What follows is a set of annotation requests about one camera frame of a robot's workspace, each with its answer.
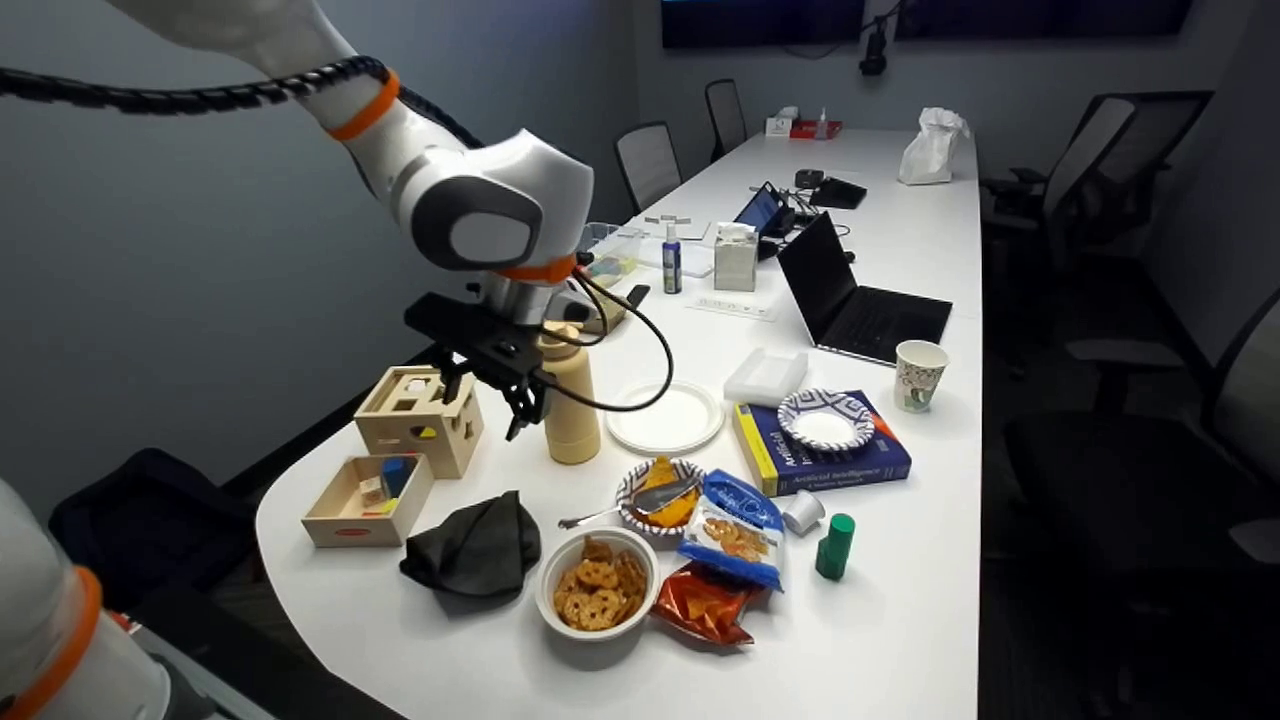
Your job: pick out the red chip bag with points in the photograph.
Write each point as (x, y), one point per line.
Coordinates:
(702, 606)

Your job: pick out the white plastic bag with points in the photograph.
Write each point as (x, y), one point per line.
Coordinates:
(934, 144)

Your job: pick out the orange tortilla chips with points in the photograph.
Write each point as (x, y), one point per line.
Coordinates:
(676, 511)

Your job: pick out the blue toy block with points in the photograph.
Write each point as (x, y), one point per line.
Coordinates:
(399, 473)

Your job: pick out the tablet with blue screen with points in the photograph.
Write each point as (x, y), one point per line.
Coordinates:
(762, 209)

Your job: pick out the white carton box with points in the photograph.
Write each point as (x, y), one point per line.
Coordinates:
(732, 262)

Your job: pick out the black conference webcam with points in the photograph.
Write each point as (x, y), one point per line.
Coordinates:
(873, 48)

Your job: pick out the blue and yellow book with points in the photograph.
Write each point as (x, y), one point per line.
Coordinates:
(824, 471)

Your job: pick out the wall mounted monitor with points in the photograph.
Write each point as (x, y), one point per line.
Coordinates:
(1041, 12)
(762, 23)

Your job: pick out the white round plate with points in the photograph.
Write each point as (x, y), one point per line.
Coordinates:
(667, 427)

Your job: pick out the red flat box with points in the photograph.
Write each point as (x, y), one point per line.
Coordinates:
(817, 129)

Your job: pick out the small white roll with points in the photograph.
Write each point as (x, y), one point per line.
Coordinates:
(802, 513)

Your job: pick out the white plastic container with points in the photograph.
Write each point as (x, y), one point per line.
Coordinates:
(767, 376)

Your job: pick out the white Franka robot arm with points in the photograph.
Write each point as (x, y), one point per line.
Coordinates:
(494, 175)

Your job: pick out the white round bowl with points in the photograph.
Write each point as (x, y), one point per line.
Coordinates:
(595, 633)

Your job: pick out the black pouch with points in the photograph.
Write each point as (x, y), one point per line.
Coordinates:
(834, 188)

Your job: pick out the brown pretzel crisps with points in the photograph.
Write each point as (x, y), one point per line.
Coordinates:
(597, 584)

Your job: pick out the blue patterned paper bowl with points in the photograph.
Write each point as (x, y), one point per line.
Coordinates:
(824, 423)
(638, 521)

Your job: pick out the dark grey cloth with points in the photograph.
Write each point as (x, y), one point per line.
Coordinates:
(472, 545)

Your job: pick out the clear plastic container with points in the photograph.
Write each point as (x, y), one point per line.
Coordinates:
(624, 250)

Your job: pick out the blue pretzel snack bag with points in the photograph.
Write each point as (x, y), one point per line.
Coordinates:
(732, 533)

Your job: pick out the white tissue box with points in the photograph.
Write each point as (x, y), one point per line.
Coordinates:
(779, 125)

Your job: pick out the small spray bottle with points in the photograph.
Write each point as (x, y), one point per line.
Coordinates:
(673, 265)

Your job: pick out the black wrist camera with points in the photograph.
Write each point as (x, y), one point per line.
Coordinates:
(443, 318)

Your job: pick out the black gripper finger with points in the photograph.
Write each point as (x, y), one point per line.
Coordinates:
(524, 408)
(454, 376)

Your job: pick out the small green bottle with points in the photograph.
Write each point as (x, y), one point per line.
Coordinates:
(834, 548)

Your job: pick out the shallow wooden tray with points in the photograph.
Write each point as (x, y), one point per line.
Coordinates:
(350, 530)

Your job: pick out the beige water bottle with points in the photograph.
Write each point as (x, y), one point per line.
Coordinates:
(574, 427)

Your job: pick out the black mesh office chair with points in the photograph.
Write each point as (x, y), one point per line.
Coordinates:
(724, 112)
(1145, 481)
(648, 160)
(1104, 144)

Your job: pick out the paper coffee cup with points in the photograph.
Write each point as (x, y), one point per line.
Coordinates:
(921, 375)

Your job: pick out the wooden shape sorter box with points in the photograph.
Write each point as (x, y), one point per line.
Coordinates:
(443, 429)

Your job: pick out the black open laptop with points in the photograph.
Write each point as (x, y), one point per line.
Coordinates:
(867, 323)

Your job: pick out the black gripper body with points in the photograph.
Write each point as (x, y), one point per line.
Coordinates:
(524, 354)

